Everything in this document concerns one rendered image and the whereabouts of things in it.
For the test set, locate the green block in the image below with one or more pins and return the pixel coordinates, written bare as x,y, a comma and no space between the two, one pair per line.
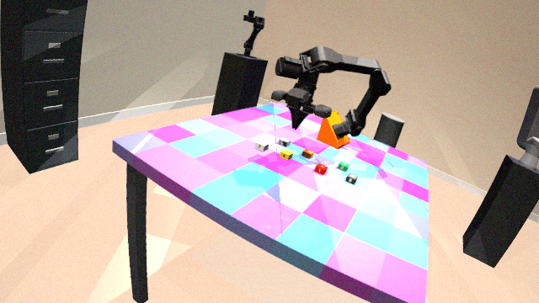
343,166

